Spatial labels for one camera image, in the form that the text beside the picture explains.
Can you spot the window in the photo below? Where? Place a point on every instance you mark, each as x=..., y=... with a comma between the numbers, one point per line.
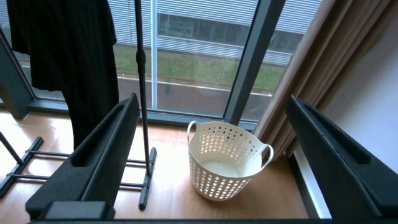
x=255, y=46

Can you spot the black clothes rack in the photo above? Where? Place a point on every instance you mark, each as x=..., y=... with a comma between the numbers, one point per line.
x=141, y=62

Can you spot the beige curtain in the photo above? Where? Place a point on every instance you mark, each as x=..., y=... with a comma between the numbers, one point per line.
x=326, y=62

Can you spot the white laundry basket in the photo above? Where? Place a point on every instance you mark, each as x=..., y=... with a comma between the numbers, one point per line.
x=217, y=180

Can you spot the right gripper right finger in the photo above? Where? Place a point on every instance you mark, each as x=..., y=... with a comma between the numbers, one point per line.
x=339, y=168

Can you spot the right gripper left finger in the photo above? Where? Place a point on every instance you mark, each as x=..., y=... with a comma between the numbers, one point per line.
x=96, y=168

